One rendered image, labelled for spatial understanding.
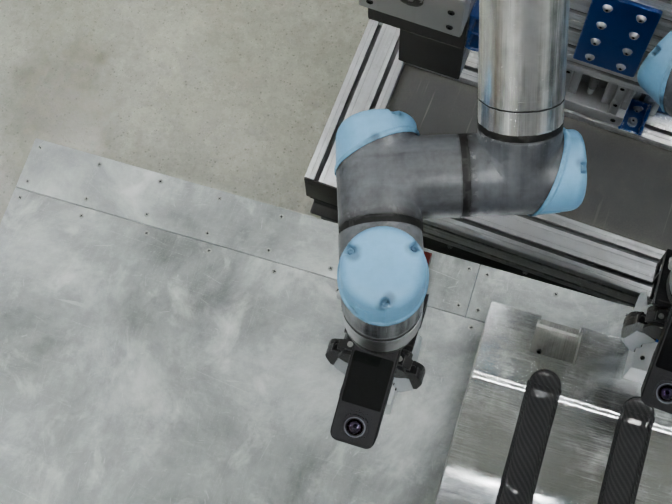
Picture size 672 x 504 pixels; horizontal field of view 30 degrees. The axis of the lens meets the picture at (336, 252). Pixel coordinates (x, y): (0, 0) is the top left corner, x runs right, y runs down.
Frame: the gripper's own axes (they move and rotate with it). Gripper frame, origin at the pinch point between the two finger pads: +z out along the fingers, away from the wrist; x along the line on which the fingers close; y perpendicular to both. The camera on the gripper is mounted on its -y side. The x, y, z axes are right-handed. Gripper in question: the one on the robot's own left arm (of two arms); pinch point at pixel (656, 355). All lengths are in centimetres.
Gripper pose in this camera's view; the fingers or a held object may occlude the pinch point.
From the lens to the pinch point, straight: 143.9
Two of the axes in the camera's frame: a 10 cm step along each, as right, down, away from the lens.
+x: -9.5, -2.8, 1.2
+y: 3.0, -9.1, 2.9
